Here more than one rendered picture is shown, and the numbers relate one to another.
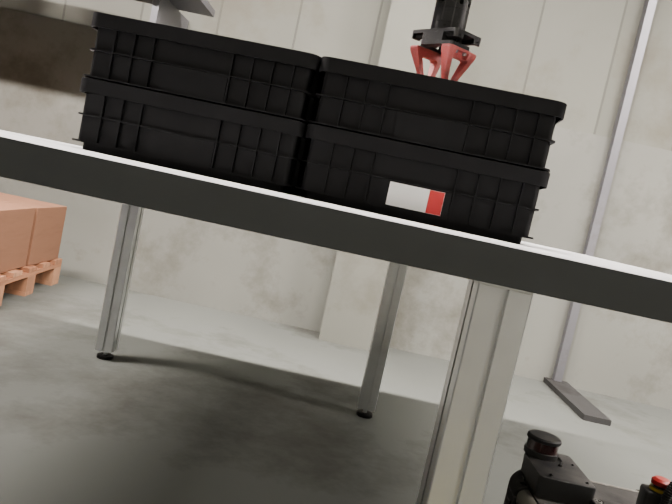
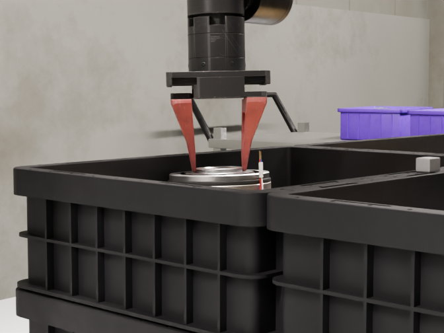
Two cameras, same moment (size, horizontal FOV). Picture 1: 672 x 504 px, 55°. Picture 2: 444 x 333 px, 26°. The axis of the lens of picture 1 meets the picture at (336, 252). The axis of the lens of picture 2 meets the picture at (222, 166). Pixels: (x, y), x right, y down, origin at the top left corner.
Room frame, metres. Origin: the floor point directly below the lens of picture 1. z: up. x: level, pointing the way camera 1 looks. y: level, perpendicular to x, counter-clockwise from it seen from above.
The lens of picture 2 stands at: (1.69, -0.87, 1.01)
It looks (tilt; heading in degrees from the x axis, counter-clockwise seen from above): 5 degrees down; 127
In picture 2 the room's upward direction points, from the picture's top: straight up
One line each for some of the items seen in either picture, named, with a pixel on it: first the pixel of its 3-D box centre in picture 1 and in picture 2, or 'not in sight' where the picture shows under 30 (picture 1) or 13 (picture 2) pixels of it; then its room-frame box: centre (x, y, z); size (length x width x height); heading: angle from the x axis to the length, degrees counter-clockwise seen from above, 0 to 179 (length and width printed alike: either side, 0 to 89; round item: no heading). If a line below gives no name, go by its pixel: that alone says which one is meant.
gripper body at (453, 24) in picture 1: (449, 23); (216, 53); (1.10, -0.10, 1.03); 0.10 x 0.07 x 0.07; 40
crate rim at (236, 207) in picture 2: (437, 102); (275, 175); (1.18, -0.12, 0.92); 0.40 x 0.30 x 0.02; 84
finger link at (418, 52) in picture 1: (434, 66); (229, 124); (1.11, -0.10, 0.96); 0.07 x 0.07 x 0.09; 40
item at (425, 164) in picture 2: not in sight; (427, 164); (1.33, -0.11, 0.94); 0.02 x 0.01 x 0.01; 84
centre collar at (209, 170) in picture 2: not in sight; (219, 170); (1.10, -0.11, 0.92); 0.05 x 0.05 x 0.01
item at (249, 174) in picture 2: not in sight; (219, 175); (1.10, -0.11, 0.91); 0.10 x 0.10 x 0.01
